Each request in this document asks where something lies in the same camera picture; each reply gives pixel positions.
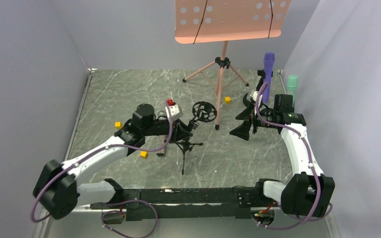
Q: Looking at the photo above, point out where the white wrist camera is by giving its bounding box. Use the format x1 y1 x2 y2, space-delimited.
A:
246 91 263 105
165 99 183 121

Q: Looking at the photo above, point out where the pink music stand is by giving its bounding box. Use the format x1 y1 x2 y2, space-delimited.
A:
174 0 292 131

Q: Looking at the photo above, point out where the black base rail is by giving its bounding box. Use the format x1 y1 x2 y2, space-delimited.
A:
90 186 272 221

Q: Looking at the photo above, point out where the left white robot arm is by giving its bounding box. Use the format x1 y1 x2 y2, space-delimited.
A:
30 103 197 222

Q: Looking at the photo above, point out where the purple microphone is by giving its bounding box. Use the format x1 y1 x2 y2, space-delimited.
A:
262 52 275 104

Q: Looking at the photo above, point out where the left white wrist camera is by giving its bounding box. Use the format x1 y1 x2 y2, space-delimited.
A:
165 99 183 121

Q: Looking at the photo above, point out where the mint green microphone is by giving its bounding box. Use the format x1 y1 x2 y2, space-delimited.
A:
286 75 299 99

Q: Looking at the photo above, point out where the yellow cube front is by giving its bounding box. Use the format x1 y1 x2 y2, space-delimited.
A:
140 151 148 159

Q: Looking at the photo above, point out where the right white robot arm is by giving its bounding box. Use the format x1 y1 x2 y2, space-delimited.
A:
230 92 335 221

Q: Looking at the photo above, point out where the glitter silver-head microphone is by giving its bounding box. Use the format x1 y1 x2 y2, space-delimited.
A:
156 111 168 157

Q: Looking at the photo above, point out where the black shock-mount tripod stand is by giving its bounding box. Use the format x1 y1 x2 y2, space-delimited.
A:
171 101 217 175

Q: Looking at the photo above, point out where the yellow cube left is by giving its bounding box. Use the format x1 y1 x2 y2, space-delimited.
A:
115 121 122 129

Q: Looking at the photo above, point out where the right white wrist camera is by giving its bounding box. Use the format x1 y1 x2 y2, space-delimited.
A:
246 91 263 105

